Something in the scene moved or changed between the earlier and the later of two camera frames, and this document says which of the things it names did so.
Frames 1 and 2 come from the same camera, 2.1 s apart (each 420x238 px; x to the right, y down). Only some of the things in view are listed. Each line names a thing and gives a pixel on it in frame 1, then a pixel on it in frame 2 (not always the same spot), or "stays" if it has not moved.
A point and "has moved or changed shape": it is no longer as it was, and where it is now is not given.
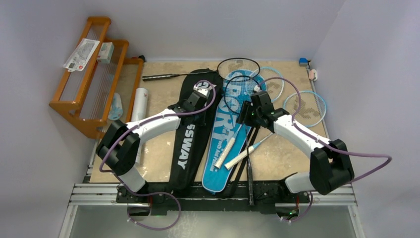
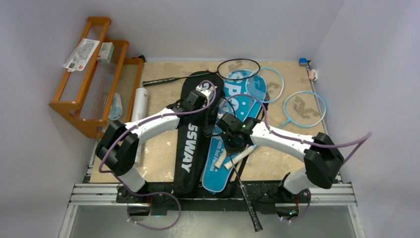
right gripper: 247,112 -> 224,123
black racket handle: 238,92 -> 222,109
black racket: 238,68 has moved or changed shape
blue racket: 264,79 stays
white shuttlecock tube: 139,110 stays
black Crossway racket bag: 192,144 stays
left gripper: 203,106 stays
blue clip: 303,62 stays
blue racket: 309,107 stays
